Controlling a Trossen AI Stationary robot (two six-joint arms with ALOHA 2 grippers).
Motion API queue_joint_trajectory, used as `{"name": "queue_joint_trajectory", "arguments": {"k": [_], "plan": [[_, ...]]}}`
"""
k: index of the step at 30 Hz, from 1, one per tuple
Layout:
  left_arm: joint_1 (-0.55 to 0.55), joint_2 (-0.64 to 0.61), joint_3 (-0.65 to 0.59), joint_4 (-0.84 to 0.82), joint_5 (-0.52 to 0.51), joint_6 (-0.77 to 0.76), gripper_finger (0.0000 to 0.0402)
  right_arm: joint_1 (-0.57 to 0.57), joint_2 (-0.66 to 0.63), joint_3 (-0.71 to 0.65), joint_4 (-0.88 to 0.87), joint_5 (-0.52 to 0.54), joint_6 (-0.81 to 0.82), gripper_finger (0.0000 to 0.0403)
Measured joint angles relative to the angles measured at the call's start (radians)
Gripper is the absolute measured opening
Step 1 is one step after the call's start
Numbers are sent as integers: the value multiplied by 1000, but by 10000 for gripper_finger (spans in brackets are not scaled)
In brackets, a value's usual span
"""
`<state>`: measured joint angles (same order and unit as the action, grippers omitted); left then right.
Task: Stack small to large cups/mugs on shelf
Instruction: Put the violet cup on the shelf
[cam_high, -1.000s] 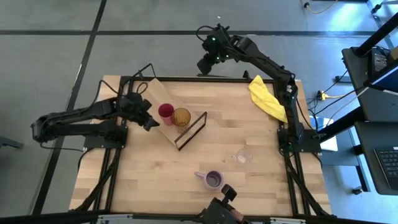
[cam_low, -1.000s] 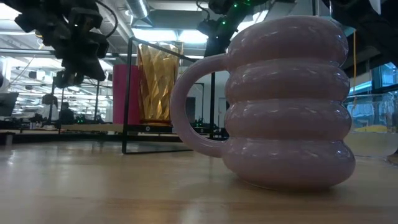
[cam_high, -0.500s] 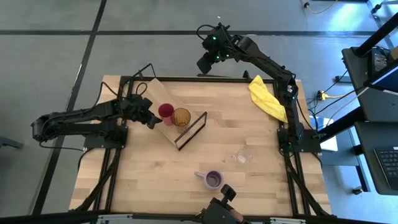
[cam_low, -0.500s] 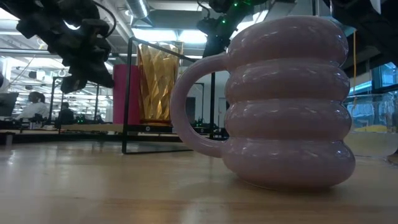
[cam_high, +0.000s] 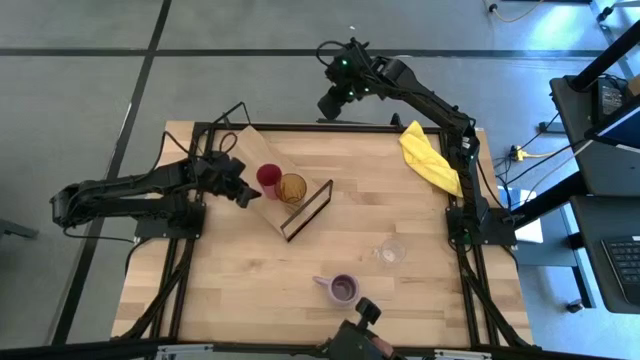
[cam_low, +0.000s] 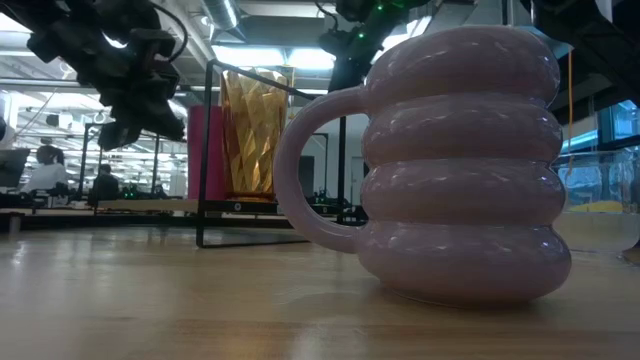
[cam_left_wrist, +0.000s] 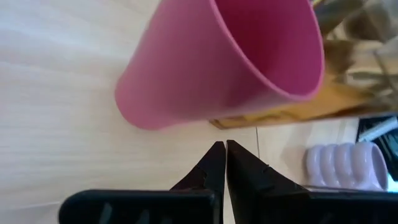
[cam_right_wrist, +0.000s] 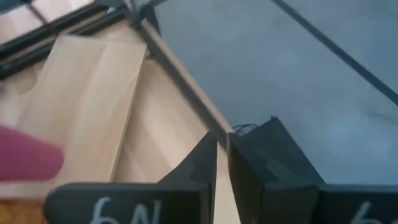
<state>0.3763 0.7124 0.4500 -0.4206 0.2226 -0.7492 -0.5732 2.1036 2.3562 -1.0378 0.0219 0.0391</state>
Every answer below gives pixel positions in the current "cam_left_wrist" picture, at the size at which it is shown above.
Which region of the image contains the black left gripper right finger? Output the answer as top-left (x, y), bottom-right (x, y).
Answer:
top-left (226, 139), bottom-right (310, 224)

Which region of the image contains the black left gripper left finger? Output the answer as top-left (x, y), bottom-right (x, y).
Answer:
top-left (169, 141), bottom-right (227, 224)

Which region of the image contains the lilac ribbed ceramic mug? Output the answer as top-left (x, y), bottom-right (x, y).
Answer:
top-left (305, 141), bottom-right (389, 192)

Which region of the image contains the red plastic cup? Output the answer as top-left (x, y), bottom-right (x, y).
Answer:
top-left (114, 0), bottom-right (326, 131)

